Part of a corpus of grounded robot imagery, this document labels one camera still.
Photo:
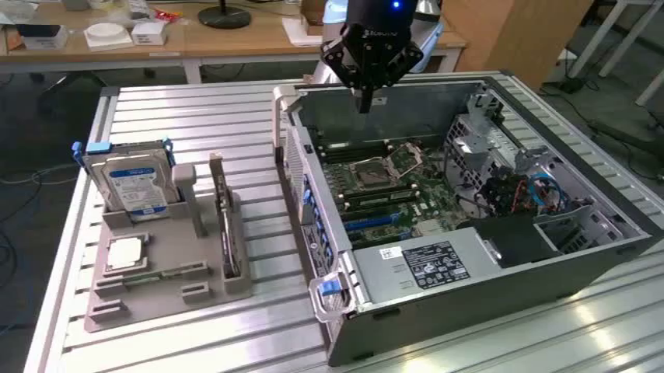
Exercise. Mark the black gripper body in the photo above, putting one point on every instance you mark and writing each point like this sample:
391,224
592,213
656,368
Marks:
378,15

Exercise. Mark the black graphics card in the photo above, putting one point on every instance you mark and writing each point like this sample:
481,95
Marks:
223,217

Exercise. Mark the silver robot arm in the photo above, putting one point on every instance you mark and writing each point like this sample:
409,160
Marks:
334,19

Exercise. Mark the white paper tray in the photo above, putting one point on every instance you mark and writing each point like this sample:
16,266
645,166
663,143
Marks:
298,33

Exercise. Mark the brown cardboard box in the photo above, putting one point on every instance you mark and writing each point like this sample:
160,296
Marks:
311,15

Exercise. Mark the wooden desk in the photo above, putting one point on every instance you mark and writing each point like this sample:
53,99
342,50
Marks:
232,39

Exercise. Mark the wooden cabinet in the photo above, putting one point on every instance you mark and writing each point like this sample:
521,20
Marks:
518,39

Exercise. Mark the metal socket cover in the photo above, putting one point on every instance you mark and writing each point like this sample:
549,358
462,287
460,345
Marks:
406,155

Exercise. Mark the black lamp base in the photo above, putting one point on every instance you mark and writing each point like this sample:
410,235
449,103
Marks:
223,17

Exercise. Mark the metal disk bay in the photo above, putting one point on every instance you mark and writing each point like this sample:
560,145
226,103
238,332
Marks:
585,229
469,155

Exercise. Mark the CPU socket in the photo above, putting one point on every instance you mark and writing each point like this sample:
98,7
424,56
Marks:
370,173

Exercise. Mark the black floor box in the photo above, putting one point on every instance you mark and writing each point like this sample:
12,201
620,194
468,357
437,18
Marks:
572,85

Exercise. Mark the green motherboard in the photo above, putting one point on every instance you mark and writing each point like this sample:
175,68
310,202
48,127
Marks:
436,194

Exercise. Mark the small red packet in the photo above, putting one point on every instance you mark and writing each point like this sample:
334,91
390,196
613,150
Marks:
168,16

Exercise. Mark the green RAM stick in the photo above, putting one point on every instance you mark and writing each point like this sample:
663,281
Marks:
378,197
150,276

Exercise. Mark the small white box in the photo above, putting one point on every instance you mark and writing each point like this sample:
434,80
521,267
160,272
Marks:
148,33

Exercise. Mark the blue expansion slot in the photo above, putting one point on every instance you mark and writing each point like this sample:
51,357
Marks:
373,222

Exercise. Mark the silver chipset heatsink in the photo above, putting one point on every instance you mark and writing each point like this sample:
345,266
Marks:
433,227

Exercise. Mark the white round lidded box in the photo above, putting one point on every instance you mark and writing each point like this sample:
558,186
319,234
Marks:
107,37

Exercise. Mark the black stand foot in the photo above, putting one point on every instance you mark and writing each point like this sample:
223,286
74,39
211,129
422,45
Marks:
628,138

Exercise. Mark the hard disk with blue carrier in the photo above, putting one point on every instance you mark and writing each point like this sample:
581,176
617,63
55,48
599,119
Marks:
132,186

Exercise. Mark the black chair base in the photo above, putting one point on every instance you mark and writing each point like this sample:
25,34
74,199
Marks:
67,83

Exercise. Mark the grey power supply unit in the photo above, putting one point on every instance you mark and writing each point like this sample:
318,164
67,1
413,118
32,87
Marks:
383,279

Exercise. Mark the white box with black top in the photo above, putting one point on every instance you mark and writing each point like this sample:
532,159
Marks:
41,37

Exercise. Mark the blue case latch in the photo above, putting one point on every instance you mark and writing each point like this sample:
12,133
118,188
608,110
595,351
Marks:
327,289

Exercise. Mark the silver CPU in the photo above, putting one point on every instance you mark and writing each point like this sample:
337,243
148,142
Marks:
124,254

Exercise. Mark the dark grey PC case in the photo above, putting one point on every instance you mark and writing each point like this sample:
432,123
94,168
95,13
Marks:
466,311

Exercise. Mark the grey parts rack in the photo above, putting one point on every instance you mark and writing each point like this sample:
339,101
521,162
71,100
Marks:
155,303

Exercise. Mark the white table frame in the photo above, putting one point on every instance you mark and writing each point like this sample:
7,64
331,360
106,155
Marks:
595,40

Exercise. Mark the black plastic air duct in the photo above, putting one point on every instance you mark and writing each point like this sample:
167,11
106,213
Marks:
518,241

